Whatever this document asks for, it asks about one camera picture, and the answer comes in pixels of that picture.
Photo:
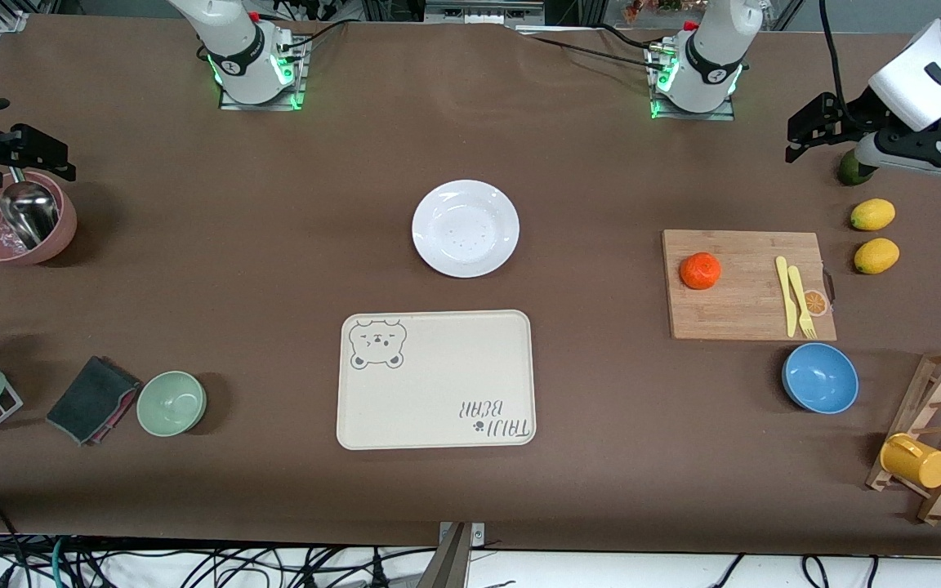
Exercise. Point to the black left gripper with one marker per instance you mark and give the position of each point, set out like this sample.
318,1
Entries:
861,113

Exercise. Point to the orange mandarin fruit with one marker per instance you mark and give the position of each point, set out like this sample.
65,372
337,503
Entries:
700,271

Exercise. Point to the white round plate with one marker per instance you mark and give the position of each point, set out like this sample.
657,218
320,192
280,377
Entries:
466,237

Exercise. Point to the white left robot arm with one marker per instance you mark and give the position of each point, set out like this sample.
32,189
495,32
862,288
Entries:
928,57

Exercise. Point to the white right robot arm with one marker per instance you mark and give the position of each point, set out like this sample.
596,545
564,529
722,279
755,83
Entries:
234,41

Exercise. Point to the dark green lime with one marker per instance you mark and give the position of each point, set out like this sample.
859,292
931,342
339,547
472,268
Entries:
849,171

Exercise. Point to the shiny metal scoop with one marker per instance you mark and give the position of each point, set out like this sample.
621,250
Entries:
29,212

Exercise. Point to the clear ice pieces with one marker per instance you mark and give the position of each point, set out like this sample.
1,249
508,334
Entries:
5,237

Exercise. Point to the yellow lemon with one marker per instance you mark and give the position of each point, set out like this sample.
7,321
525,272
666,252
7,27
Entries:
876,256
872,215

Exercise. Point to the yellow plastic knife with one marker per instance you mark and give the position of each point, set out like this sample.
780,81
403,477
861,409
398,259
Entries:
787,298

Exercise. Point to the yellow plastic fork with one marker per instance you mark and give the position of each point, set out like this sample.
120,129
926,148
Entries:
801,302

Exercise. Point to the orange slice tag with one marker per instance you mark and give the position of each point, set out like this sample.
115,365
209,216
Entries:
816,304

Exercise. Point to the wooden cutting board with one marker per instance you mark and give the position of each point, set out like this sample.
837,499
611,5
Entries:
724,314

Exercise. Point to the blue bowl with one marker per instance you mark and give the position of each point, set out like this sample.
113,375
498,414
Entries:
820,378

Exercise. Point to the dark grey folded cloth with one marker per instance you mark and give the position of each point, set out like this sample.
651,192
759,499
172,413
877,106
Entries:
91,400

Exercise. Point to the wooden peg mug rack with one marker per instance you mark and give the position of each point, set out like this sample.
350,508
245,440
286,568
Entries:
920,392

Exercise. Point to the pale green bowl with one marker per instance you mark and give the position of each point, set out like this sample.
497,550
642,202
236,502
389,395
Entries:
171,403

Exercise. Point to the yellow mug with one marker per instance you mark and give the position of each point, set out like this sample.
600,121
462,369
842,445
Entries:
916,462

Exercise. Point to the grey metal background box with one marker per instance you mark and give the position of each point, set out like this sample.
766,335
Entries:
483,11

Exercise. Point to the cream bear print tray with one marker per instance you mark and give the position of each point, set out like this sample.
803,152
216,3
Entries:
438,392

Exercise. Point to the metal corner bracket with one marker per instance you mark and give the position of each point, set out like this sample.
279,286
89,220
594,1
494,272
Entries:
13,22

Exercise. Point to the grey metal table bracket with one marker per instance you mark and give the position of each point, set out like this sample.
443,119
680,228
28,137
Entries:
479,532

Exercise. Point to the dark angled mount bar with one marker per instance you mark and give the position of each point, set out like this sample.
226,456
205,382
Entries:
448,563

